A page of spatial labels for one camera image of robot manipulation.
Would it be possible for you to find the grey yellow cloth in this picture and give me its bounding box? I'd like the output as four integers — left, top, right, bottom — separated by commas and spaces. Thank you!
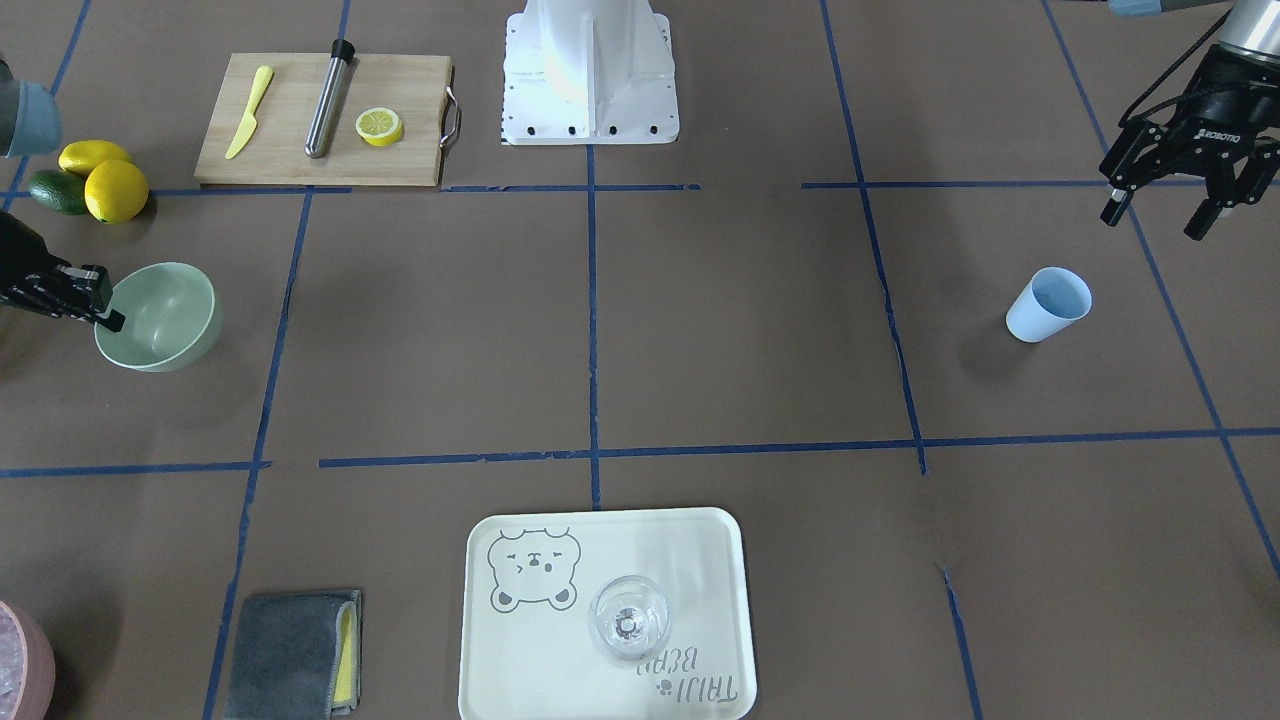
223, 588, 364, 719

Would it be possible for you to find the yellow plastic knife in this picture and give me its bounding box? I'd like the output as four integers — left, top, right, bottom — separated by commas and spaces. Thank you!
224, 65, 275, 160

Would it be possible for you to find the pink bowl with ice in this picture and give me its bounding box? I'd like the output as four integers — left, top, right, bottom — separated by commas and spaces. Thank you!
1, 601, 58, 719

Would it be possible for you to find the green avocado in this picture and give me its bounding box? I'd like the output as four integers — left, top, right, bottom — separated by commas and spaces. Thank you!
28, 169, 90, 217

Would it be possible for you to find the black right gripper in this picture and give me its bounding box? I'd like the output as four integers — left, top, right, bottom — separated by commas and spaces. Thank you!
1, 210, 125, 333

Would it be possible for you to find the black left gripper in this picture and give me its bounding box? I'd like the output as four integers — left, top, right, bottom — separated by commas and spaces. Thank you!
1100, 45, 1279, 241

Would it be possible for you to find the clear wine glass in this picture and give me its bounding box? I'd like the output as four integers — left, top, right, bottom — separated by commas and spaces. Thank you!
590, 575, 673, 664

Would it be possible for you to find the steel muddler black cap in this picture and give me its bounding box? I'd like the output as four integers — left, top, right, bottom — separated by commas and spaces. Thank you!
303, 38, 355, 159

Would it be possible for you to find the light blue cup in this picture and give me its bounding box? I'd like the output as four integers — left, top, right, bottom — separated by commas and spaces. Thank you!
1005, 266, 1093, 343

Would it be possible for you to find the wooden cutting board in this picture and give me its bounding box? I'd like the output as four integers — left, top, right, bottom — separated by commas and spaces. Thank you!
195, 53, 457, 187

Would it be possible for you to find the yellow lemon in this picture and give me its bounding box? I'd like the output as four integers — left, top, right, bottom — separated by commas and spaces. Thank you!
84, 159, 150, 224
58, 138, 133, 179

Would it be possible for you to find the cream bear tray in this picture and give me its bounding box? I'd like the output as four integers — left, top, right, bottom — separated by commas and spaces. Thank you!
458, 507, 758, 719

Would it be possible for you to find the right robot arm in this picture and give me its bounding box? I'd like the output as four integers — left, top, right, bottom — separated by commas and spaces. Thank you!
1, 61, 125, 333

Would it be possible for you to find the yellow lemon back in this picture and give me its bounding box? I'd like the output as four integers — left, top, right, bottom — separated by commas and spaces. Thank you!
58, 138, 133, 179

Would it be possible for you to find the green bowl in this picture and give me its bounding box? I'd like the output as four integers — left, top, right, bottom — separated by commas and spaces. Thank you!
93, 263, 224, 373

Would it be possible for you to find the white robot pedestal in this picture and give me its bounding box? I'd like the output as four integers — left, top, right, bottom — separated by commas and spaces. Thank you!
500, 1, 681, 146

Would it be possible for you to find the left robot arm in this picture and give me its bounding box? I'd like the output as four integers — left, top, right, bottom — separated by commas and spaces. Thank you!
1100, 1, 1279, 241

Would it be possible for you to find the lemon half slice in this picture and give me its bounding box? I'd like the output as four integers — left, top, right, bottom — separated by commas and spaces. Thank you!
355, 108, 404, 147

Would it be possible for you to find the yellow lemon front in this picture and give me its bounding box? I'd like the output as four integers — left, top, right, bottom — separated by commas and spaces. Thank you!
84, 159, 150, 224

